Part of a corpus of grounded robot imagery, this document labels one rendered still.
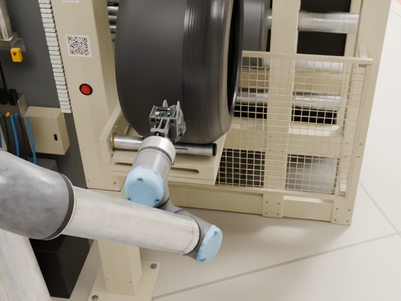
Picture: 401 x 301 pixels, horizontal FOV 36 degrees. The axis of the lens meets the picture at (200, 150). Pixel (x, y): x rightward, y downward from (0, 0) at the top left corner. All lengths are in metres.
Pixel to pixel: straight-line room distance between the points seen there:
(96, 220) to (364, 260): 1.97
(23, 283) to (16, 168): 0.31
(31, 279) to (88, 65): 0.91
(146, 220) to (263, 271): 1.63
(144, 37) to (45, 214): 0.79
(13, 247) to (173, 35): 0.75
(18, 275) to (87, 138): 1.01
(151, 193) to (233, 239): 1.55
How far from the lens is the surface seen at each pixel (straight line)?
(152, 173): 1.40
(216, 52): 1.66
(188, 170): 2.03
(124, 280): 2.66
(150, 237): 1.24
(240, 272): 2.79
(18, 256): 1.20
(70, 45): 1.96
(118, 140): 2.03
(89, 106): 2.07
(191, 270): 2.80
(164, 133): 1.50
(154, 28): 1.67
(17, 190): 0.98
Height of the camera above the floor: 2.14
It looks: 39 degrees down
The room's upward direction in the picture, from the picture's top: 2 degrees counter-clockwise
